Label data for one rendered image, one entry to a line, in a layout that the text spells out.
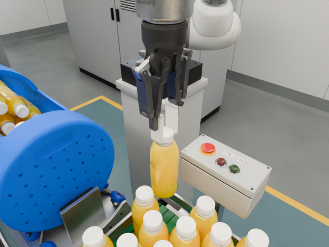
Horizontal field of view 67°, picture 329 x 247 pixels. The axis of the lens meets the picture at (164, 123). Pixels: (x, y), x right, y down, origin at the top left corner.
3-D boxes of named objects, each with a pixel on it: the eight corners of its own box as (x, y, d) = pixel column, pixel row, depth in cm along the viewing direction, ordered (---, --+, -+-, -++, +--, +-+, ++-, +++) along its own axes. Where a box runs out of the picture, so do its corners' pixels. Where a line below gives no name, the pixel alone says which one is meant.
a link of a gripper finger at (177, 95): (157, 52, 44) (162, 48, 45) (165, 101, 52) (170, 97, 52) (174, 57, 42) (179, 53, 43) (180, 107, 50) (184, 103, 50)
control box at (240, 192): (199, 159, 76) (202, 132, 70) (263, 195, 65) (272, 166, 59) (178, 178, 70) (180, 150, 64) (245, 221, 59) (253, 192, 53)
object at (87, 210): (101, 213, 69) (93, 182, 62) (106, 218, 67) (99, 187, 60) (68, 239, 63) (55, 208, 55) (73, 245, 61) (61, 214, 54)
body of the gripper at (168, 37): (164, 10, 44) (164, 61, 49) (128, 18, 39) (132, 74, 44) (199, 16, 40) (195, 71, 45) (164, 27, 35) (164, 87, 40)
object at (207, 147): (205, 143, 66) (206, 140, 66) (217, 149, 64) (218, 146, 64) (198, 150, 64) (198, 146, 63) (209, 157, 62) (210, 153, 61)
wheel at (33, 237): (35, 216, 63) (27, 218, 61) (44, 228, 60) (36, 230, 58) (29, 232, 63) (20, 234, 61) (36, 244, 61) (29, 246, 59)
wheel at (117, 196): (110, 187, 69) (105, 194, 68) (120, 196, 66) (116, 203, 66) (119, 190, 72) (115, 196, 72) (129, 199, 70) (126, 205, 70)
